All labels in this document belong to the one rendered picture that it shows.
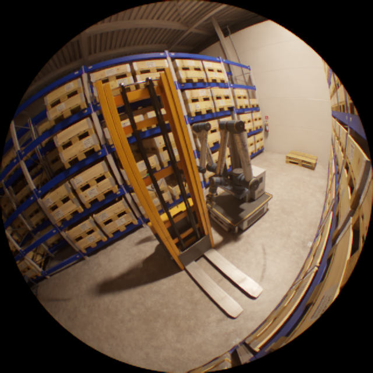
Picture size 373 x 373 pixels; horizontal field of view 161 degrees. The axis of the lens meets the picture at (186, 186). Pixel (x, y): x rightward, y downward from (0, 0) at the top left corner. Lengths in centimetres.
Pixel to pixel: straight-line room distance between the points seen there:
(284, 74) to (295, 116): 173
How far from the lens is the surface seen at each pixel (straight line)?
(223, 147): 177
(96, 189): 279
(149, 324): 234
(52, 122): 297
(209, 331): 209
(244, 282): 208
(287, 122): 614
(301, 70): 612
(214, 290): 205
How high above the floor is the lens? 207
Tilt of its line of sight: 28 degrees down
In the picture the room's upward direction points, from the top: 17 degrees counter-clockwise
